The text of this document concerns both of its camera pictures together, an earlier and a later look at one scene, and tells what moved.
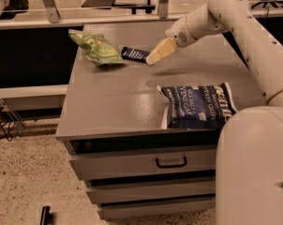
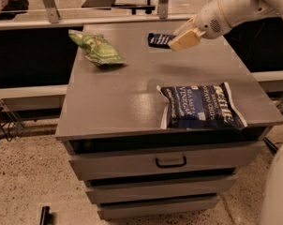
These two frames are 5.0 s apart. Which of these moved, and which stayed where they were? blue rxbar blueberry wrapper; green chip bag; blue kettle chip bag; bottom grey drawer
Moved: blue rxbar blueberry wrapper
Stayed: bottom grey drawer; green chip bag; blue kettle chip bag
